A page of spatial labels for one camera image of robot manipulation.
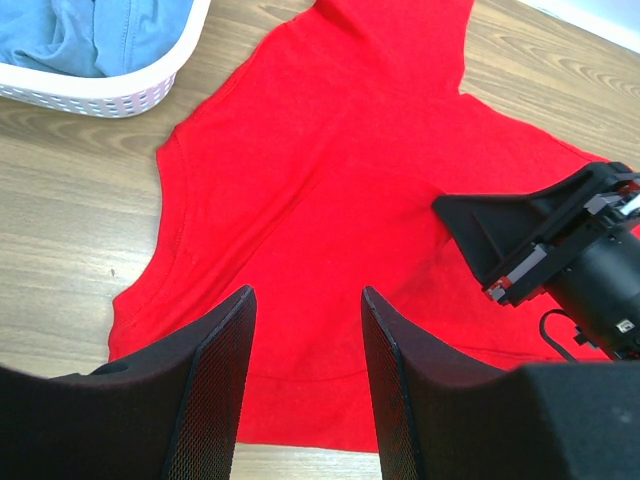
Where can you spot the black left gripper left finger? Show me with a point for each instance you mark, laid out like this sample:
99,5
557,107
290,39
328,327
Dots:
169,411

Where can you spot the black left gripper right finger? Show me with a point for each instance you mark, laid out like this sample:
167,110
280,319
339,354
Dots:
440,414

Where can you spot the red t shirt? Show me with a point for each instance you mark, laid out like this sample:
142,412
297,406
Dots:
309,175

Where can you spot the white plastic laundry basket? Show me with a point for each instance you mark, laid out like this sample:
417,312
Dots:
112,97

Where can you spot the grey-blue t shirt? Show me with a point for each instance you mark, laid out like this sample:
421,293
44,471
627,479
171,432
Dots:
90,39

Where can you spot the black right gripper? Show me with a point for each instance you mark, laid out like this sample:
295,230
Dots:
572,240

